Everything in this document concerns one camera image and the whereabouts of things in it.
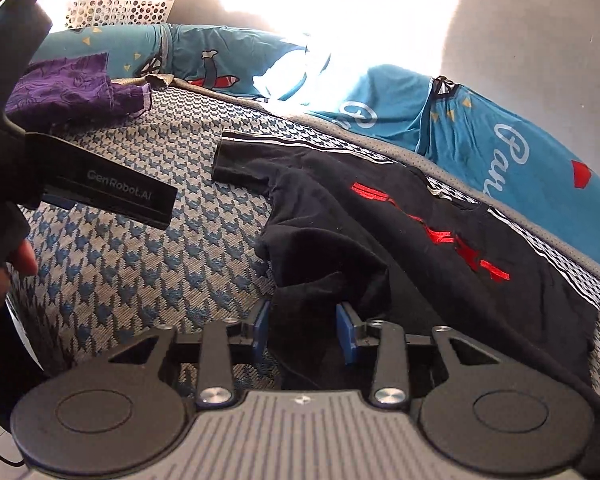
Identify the black cable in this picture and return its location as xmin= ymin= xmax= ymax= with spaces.
xmin=0 ymin=425 xmax=25 ymax=469

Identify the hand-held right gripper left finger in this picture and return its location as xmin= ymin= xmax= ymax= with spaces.
xmin=107 ymin=301 xmax=272 ymax=408

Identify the black t-shirt with red print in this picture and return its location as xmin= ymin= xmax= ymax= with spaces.
xmin=212 ymin=130 xmax=600 ymax=461

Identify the blue airplane print bed sheet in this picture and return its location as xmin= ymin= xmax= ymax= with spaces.
xmin=30 ymin=22 xmax=600 ymax=279

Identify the purple cloth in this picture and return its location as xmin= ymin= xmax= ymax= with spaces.
xmin=5 ymin=52 xmax=154 ymax=129

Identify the person's left hand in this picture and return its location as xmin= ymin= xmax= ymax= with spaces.
xmin=0 ymin=237 xmax=37 ymax=331

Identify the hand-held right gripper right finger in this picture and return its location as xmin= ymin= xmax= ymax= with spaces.
xmin=336 ymin=303 xmax=501 ymax=409

